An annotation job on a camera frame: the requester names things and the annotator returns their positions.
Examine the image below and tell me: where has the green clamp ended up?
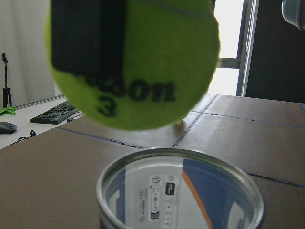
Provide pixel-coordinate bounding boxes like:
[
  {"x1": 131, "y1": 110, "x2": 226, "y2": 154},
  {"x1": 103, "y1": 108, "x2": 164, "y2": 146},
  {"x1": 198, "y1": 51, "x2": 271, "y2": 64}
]
[{"x1": 0, "y1": 106, "x2": 16, "y2": 117}]

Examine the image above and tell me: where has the black computer mouse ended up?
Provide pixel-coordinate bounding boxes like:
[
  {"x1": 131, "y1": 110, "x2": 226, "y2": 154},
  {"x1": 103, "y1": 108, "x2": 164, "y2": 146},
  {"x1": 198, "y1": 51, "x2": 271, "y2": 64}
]
[{"x1": 0, "y1": 122, "x2": 18, "y2": 135}]

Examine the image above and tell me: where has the black keyboard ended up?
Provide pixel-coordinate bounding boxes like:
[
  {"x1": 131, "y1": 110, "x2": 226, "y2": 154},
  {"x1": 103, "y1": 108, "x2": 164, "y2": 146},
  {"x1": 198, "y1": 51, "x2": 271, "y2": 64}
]
[{"x1": 30, "y1": 101, "x2": 78, "y2": 125}]

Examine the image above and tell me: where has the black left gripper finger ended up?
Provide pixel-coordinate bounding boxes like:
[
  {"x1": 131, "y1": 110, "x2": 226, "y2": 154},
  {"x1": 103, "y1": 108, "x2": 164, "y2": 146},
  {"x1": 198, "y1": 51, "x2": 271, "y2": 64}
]
[{"x1": 51, "y1": 0, "x2": 126, "y2": 79}]

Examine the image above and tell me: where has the clear tennis ball can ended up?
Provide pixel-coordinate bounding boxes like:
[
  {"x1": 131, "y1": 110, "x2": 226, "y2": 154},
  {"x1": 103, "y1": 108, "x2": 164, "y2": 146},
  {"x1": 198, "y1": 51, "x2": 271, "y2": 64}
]
[{"x1": 96, "y1": 148, "x2": 264, "y2": 229}]

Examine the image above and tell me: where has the black tripod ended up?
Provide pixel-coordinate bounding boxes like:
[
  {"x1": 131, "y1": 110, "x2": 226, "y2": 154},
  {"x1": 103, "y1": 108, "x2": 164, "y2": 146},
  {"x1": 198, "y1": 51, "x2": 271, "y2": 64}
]
[{"x1": 2, "y1": 53, "x2": 12, "y2": 108}]

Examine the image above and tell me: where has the yellow tennis ball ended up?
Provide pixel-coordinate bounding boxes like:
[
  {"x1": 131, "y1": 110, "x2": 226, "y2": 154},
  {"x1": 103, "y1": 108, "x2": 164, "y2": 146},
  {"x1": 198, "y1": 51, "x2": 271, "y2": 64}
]
[{"x1": 46, "y1": 0, "x2": 220, "y2": 130}]

